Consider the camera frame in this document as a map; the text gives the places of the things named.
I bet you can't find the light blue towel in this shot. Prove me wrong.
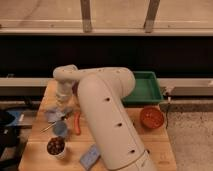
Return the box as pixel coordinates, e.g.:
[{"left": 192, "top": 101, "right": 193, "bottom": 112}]
[{"left": 44, "top": 107, "right": 73, "bottom": 123}]

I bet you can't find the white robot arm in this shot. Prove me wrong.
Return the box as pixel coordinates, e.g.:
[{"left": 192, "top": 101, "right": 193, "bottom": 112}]
[{"left": 53, "top": 65, "right": 158, "bottom": 171}]

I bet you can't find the orange carrot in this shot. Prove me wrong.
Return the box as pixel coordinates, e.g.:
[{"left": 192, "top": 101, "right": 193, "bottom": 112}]
[{"left": 74, "top": 112, "right": 81, "bottom": 135}]

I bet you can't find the purple bowl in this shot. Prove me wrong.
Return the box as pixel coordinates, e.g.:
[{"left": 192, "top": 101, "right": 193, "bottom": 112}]
[{"left": 72, "top": 82, "right": 79, "bottom": 97}]

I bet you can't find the blue cup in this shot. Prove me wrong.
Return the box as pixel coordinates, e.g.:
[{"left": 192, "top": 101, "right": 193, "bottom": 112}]
[{"left": 53, "top": 121, "right": 68, "bottom": 138}]

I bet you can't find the white cup of chocolates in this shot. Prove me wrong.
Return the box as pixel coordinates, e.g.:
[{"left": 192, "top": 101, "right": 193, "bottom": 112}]
[{"left": 47, "top": 136, "right": 65, "bottom": 159}]

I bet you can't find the black chair with blue item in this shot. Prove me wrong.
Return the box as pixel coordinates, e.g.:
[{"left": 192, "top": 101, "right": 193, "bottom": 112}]
[{"left": 0, "top": 109, "right": 23, "bottom": 171}]

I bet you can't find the blue sponge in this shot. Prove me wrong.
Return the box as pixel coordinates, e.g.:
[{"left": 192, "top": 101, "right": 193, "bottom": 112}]
[{"left": 79, "top": 145, "right": 100, "bottom": 171}]

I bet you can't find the green plastic tray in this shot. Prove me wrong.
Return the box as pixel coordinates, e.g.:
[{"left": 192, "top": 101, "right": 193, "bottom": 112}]
[{"left": 122, "top": 71, "right": 163, "bottom": 105}]

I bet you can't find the red orange bowl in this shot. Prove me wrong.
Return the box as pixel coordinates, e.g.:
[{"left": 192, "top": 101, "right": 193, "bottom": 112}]
[{"left": 140, "top": 106, "right": 164, "bottom": 129}]

